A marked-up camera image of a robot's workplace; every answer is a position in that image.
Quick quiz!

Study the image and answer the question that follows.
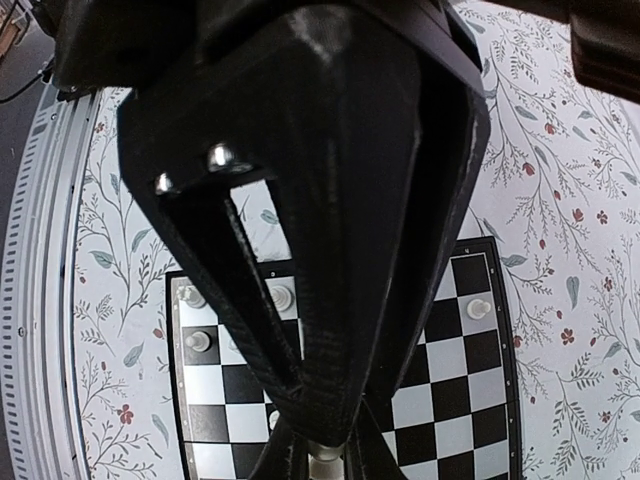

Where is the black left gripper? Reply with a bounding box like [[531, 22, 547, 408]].
[[49, 1, 490, 210]]

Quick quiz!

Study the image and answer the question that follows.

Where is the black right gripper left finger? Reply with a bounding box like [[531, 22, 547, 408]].
[[249, 424, 309, 480]]

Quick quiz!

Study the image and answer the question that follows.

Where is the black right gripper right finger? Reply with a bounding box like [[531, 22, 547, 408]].
[[343, 400, 407, 480]]

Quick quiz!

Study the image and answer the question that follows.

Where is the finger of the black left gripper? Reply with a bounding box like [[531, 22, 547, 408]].
[[124, 174, 302, 400], [269, 49, 489, 447]]

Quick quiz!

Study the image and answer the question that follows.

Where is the white pawn piece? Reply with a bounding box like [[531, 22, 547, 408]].
[[176, 285, 207, 309]]

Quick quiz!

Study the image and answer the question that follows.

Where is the black and white chess board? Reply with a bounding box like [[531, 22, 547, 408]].
[[166, 237, 522, 479]]

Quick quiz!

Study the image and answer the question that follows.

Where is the white bishop piece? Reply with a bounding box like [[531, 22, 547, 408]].
[[307, 440, 346, 480]]

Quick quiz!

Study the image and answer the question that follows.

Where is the white pawn at edge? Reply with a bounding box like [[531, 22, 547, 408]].
[[184, 330, 212, 353]]

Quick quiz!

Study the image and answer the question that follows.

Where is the floral patterned table mat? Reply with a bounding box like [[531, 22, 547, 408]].
[[73, 1, 639, 479]]

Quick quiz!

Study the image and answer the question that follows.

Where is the front aluminium rail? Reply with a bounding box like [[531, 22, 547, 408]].
[[1, 86, 100, 479]]

